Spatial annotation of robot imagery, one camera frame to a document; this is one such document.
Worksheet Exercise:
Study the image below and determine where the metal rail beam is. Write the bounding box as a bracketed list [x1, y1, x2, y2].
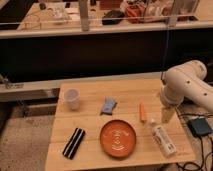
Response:
[0, 80, 62, 102]

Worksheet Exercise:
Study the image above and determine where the grey metal post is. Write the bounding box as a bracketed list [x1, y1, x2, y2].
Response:
[79, 0, 89, 31]
[167, 0, 182, 27]

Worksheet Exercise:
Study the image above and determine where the white bottle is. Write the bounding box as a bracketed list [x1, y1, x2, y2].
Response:
[150, 119, 177, 157]

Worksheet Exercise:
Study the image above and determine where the black white striped block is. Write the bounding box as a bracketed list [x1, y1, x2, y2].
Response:
[62, 128, 85, 159]

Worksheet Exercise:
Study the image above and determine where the black power adapter box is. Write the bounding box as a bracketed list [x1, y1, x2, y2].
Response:
[187, 118, 213, 137]

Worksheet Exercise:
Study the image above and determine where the orange plate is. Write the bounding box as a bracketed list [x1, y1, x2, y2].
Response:
[99, 120, 137, 159]

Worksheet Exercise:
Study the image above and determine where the orange red object on bench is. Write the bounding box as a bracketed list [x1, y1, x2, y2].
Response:
[125, 4, 146, 24]

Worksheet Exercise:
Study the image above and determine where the blue crumpled cloth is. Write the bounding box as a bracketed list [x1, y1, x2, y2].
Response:
[101, 97, 117, 115]

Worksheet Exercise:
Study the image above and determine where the black cable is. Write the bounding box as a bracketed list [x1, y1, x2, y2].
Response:
[175, 105, 213, 171]

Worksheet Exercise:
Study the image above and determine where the black bag on bench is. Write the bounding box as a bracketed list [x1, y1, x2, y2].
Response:
[102, 10, 124, 25]

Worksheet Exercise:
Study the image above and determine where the grey metal post right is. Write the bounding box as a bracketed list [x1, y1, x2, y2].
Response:
[167, 0, 182, 27]

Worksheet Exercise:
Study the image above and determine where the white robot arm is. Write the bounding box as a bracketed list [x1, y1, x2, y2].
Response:
[160, 60, 213, 123]

